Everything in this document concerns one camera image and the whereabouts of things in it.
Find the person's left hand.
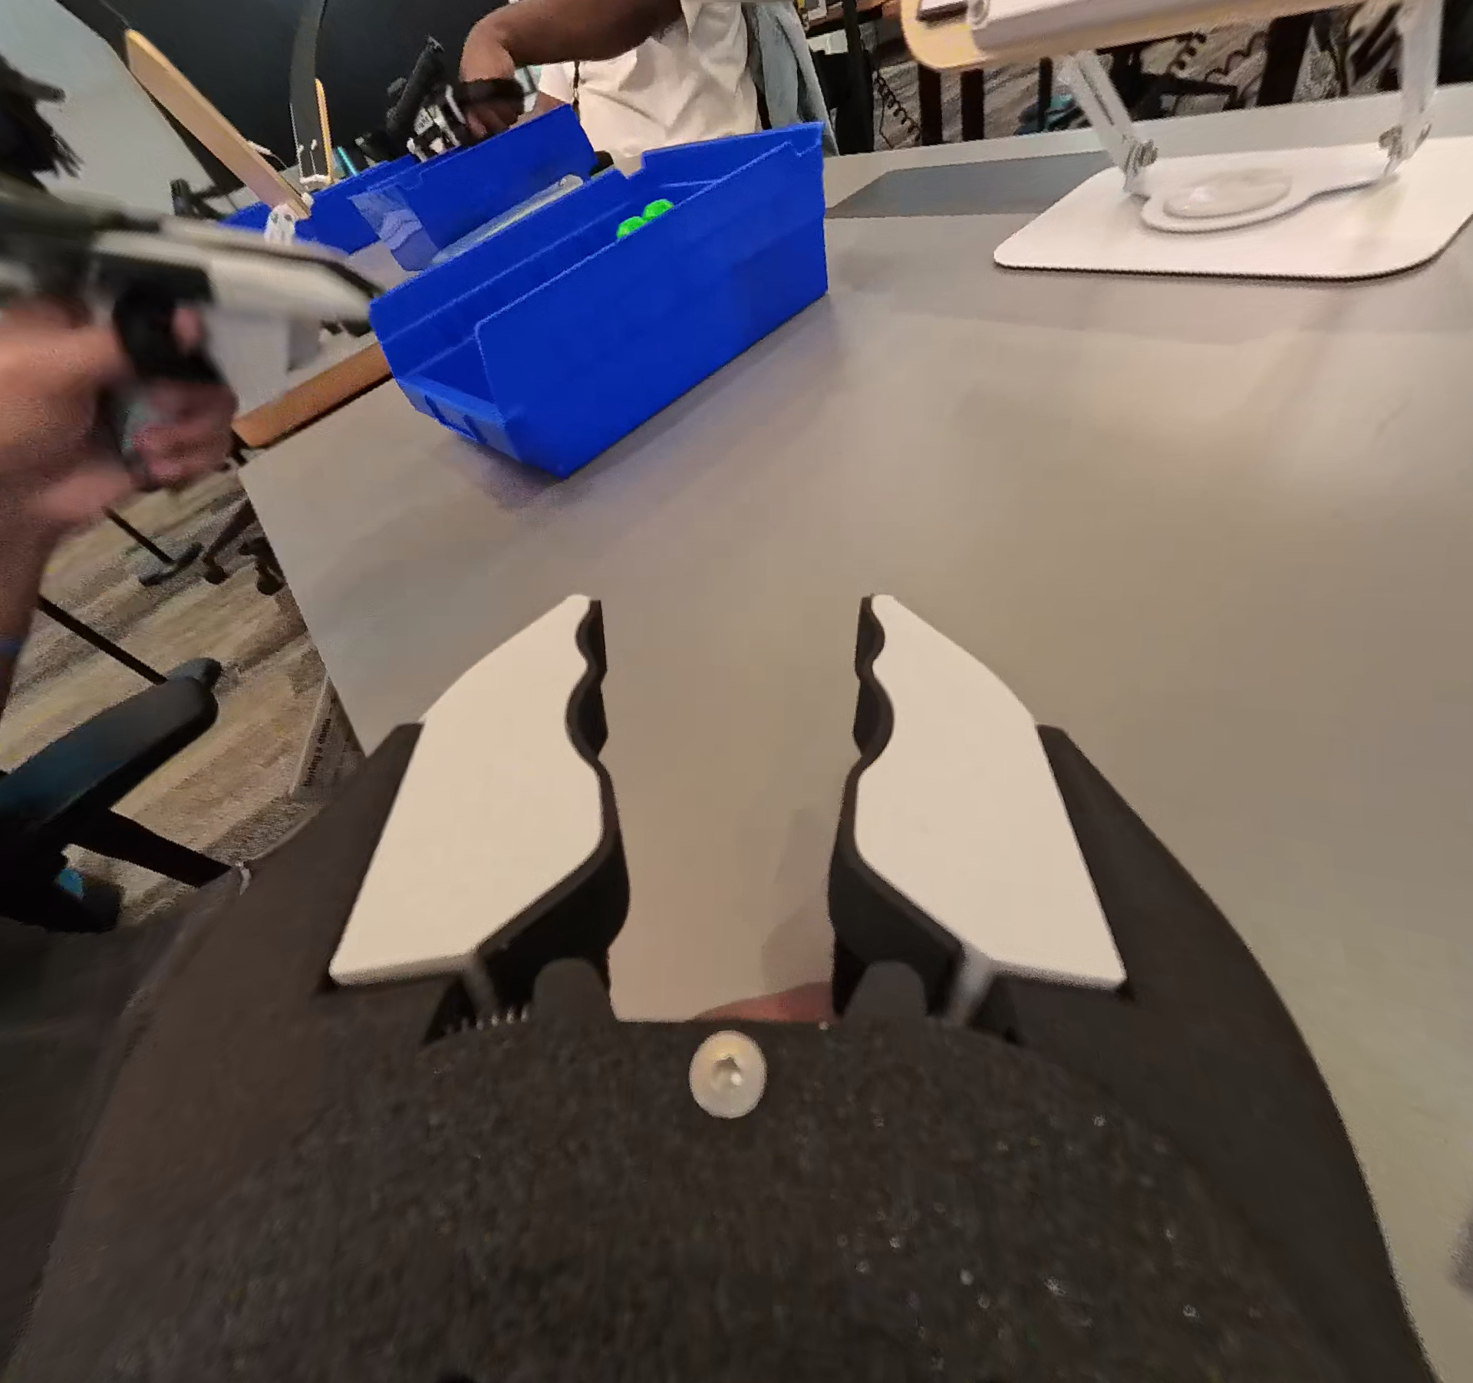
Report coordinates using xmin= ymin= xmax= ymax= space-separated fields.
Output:
xmin=0 ymin=306 xmax=240 ymax=648

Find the blue denim jacket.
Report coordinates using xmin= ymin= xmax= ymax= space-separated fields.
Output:
xmin=741 ymin=1 xmax=840 ymax=157

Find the grey desk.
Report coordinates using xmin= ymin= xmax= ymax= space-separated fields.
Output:
xmin=235 ymin=82 xmax=1473 ymax=1383

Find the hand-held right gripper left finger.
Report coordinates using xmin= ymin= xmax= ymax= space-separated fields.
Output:
xmin=326 ymin=596 xmax=630 ymax=1021

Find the blue plastic storage bin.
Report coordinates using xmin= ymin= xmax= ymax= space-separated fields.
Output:
xmin=371 ymin=124 xmax=830 ymax=480
xmin=345 ymin=104 xmax=597 ymax=266
xmin=219 ymin=175 xmax=383 ymax=255

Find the black round stand base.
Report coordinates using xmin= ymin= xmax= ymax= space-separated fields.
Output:
xmin=104 ymin=504 xmax=205 ymax=588

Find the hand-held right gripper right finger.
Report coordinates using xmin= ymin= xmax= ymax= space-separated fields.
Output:
xmin=827 ymin=593 xmax=1130 ymax=1030

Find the wooden side table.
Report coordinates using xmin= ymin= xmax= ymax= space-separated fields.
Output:
xmin=230 ymin=341 xmax=396 ymax=450

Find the black blue office chair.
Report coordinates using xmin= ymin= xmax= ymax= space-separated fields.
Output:
xmin=0 ymin=658 xmax=237 ymax=929

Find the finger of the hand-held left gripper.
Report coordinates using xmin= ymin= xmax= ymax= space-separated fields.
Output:
xmin=205 ymin=306 xmax=303 ymax=409
xmin=90 ymin=224 xmax=387 ymax=324

